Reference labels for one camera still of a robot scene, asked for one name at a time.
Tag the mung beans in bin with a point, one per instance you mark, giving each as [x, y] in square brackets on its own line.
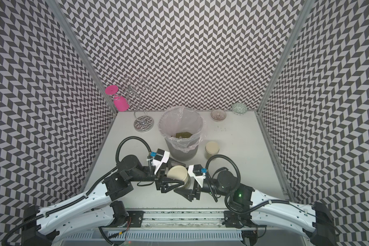
[183, 135]

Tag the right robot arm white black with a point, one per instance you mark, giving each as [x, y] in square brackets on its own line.
[254, 209]

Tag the cream lid of far jar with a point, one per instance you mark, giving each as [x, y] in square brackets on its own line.
[212, 147]

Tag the clear plastic bin liner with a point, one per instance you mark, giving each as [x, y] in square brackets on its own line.
[182, 119]

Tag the green patterned small bowl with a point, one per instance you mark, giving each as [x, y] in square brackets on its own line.
[239, 108]

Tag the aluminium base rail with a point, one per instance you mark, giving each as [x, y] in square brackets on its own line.
[176, 226]

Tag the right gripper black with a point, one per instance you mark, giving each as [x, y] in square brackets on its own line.
[189, 194]

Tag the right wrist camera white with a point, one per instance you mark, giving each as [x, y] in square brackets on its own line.
[198, 172]

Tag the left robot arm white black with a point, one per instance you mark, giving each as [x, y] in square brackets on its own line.
[100, 206]

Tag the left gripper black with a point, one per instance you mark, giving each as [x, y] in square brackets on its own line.
[159, 177]

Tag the pinkish small bowl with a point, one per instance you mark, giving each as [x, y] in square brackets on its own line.
[218, 115]

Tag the grey mesh trash bin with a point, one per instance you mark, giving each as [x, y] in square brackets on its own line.
[182, 149]

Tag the pink wine glass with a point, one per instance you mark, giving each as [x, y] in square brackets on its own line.
[119, 101]

